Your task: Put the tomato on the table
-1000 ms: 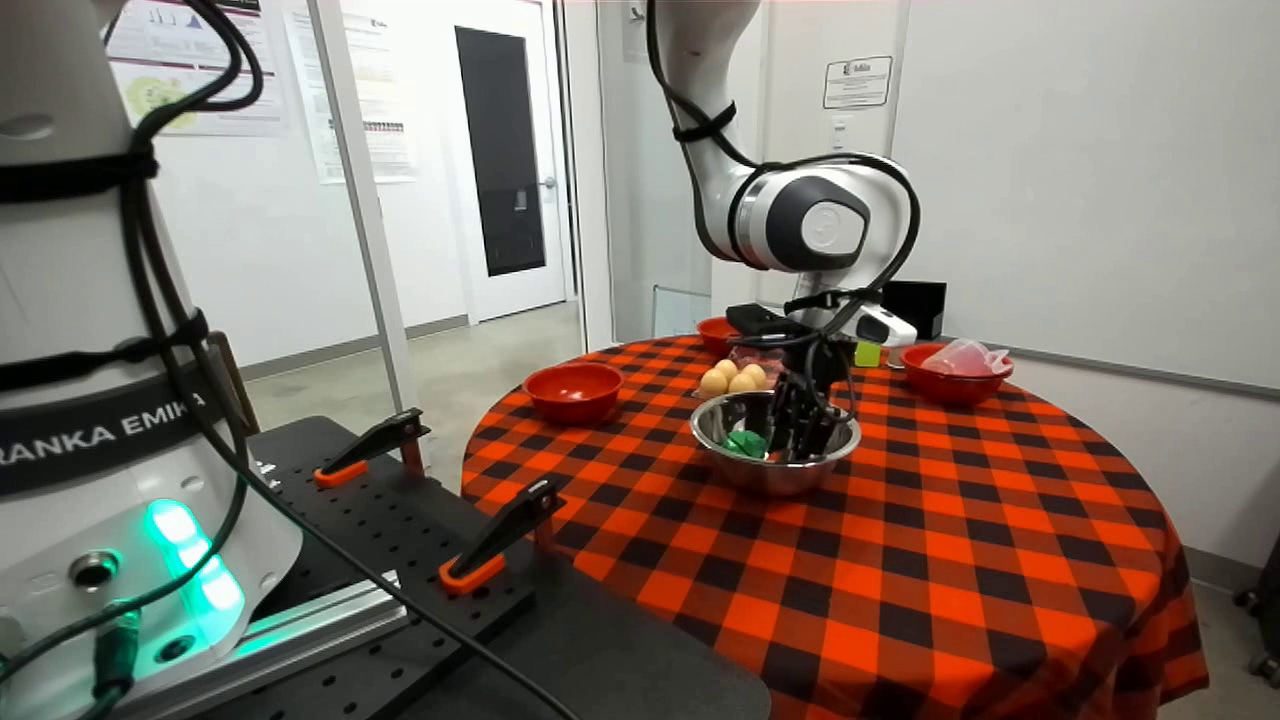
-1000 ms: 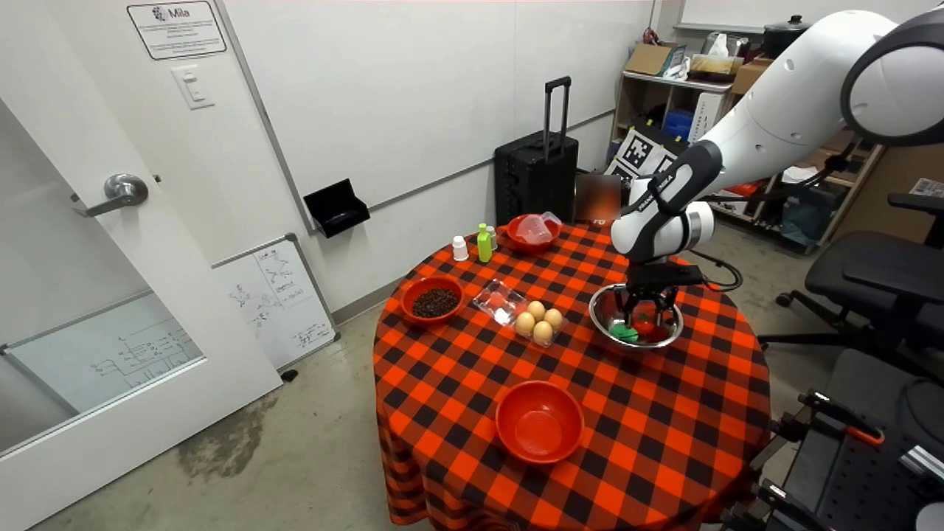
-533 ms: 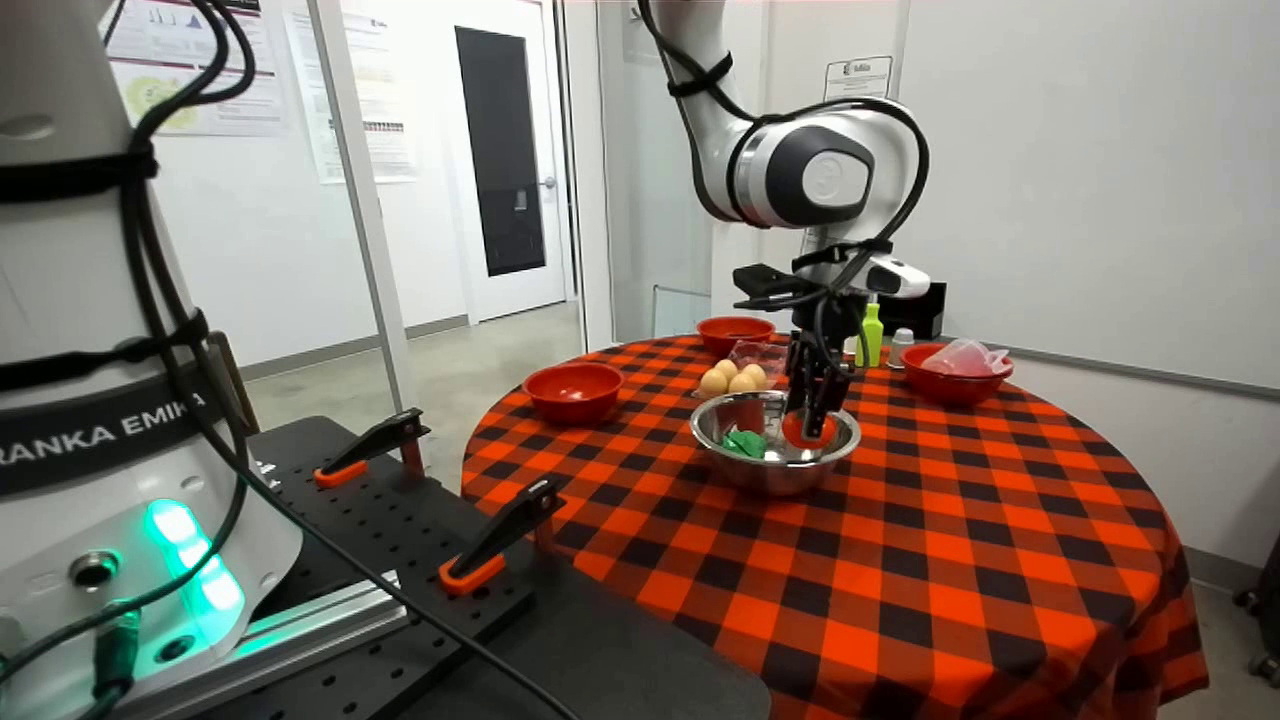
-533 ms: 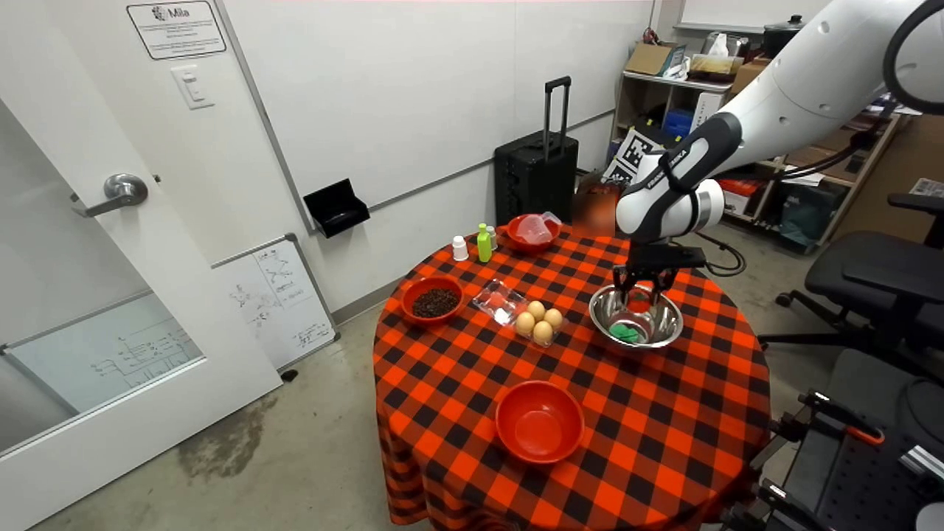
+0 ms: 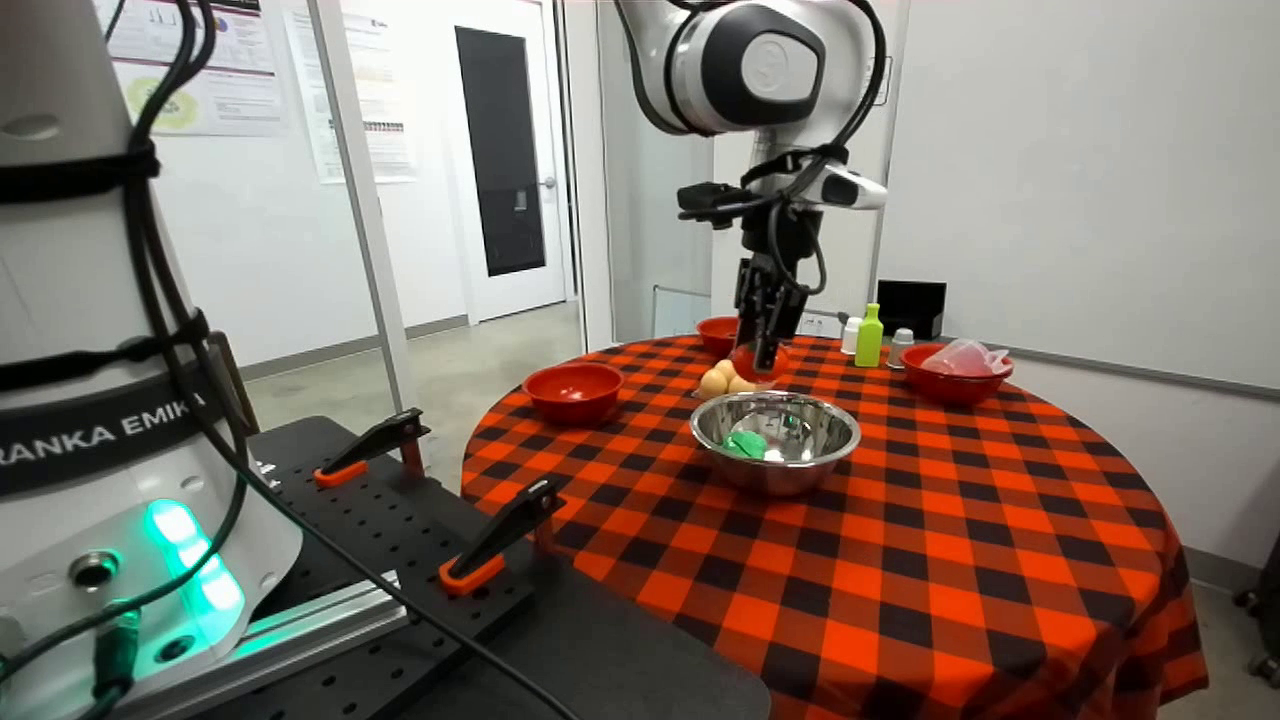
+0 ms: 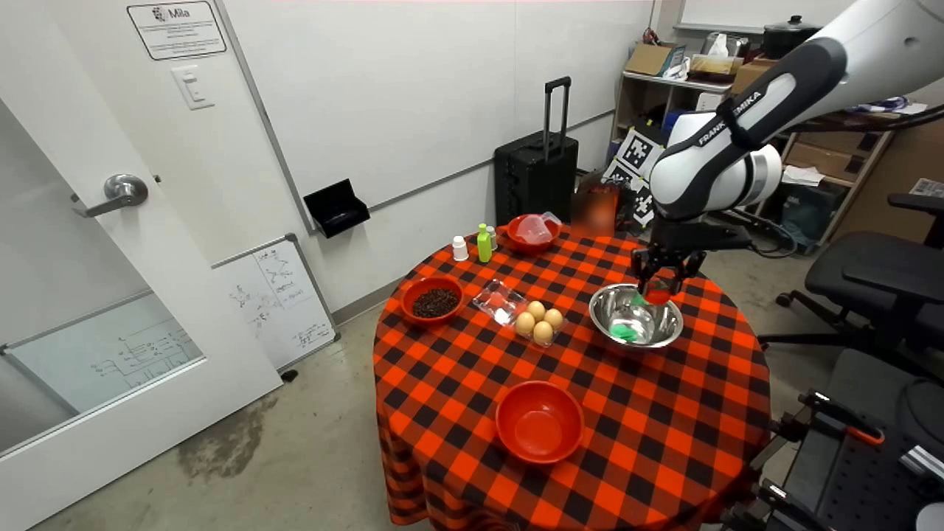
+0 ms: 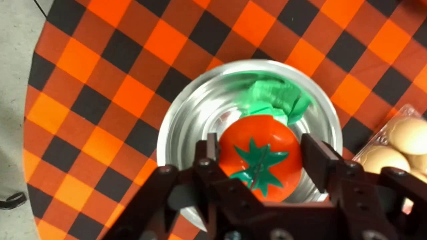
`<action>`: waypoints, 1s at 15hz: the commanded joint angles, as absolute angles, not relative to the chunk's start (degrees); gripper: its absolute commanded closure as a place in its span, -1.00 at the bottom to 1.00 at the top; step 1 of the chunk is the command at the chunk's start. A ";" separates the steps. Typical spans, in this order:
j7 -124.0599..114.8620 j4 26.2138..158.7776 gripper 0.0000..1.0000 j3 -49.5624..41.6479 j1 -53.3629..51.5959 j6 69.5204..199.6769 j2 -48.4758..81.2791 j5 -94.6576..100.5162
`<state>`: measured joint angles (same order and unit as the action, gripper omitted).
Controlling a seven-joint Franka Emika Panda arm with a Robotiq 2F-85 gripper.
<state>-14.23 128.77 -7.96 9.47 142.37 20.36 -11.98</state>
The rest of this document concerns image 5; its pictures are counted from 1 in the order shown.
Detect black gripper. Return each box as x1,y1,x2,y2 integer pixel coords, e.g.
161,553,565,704
731,195,823,381

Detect toy tomato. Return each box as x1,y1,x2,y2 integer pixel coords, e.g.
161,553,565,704
731,339,791,388

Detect empty red bowl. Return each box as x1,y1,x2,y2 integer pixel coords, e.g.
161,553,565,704
693,312,752,358
521,358,627,432

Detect clear bag of beige balls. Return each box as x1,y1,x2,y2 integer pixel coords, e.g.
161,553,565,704
693,357,760,402

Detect green bottle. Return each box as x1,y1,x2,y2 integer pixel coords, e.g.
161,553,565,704
852,299,887,371

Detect green toy vegetable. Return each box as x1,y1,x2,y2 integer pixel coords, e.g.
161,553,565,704
719,423,779,463

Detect black box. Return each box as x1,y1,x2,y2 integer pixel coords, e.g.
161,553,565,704
874,277,952,342

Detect steel mixing bowl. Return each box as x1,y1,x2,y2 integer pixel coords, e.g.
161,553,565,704
687,388,869,499

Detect red bowl with plastic bag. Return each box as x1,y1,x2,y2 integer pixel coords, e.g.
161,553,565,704
898,339,1015,411

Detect clear plastic bag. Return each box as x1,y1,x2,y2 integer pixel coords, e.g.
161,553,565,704
921,334,1012,381

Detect white door with dark window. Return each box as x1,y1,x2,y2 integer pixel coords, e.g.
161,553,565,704
440,0,577,326

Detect orange black checkered tablecloth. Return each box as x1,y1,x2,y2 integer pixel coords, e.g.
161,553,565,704
454,331,1214,720

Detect black orange clamp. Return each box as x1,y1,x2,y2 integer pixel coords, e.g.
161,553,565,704
434,470,573,601
310,408,431,496

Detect black perforated mounting table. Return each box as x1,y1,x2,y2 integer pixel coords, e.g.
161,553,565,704
196,411,776,720

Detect white paper notice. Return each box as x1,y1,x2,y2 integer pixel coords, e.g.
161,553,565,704
333,0,419,182

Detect silver base mounting plate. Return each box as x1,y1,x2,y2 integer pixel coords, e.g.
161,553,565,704
155,571,412,704

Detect dark floor stand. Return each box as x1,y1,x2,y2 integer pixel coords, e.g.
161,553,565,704
1234,531,1280,660

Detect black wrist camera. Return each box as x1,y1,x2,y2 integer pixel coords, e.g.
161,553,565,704
671,181,766,230

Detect grey metal frame post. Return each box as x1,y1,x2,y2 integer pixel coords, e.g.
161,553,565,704
309,0,419,420

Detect thin black cable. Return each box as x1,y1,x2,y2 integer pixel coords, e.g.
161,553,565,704
184,371,584,720

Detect thick black cable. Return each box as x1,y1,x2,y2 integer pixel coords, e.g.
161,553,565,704
0,0,264,682

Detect wall poster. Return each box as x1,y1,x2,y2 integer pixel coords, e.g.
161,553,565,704
99,0,292,134

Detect black strap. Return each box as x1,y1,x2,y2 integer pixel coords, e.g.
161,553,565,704
0,138,165,209
0,312,210,401

